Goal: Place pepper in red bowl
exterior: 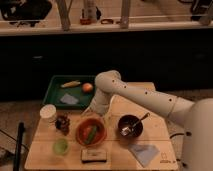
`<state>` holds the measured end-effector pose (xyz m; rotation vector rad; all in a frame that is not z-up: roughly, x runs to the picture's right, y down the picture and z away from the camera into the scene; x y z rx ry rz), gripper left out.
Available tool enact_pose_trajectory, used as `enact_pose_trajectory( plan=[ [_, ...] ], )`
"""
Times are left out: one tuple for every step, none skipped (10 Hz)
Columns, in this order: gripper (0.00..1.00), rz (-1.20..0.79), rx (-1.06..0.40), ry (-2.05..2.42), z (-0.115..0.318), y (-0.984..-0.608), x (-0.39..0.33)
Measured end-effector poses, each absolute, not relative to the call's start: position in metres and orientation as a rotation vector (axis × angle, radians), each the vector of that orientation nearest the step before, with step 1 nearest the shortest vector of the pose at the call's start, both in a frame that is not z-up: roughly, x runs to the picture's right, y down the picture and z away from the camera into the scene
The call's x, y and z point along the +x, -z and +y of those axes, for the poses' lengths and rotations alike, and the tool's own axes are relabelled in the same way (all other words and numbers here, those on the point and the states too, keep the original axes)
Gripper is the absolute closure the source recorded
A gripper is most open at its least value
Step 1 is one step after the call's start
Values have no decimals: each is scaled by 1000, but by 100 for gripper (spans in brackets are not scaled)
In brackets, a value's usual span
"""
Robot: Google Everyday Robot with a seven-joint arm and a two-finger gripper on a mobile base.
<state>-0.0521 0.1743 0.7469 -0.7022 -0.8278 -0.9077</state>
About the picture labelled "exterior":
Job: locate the green plastic tray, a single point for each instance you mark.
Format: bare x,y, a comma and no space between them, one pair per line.
55,92

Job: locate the small green cup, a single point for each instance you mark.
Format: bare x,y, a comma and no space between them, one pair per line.
60,146

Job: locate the dark small toy object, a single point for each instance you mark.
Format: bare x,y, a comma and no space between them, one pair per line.
62,123

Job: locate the red and green pepper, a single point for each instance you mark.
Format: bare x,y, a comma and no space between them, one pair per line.
91,135

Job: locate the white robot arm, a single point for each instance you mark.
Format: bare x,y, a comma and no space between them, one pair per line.
196,118

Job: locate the grey cloth in tray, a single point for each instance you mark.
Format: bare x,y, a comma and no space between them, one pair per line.
68,99

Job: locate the white cylindrical container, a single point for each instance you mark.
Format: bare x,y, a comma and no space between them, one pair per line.
48,113

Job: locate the metal spoon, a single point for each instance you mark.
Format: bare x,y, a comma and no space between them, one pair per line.
128,130

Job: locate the red bowl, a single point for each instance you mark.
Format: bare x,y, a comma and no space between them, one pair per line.
84,128

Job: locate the dark brown bowl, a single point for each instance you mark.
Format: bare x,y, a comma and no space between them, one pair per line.
128,121

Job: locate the grey blue cloth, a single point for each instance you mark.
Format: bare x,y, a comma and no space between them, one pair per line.
144,154

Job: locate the black pole at left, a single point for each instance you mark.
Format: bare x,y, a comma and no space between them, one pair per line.
17,157

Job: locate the orange round fruit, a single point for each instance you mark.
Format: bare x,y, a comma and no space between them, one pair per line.
87,87

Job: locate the wooden railing shelf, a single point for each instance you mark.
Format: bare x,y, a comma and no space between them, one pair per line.
39,17

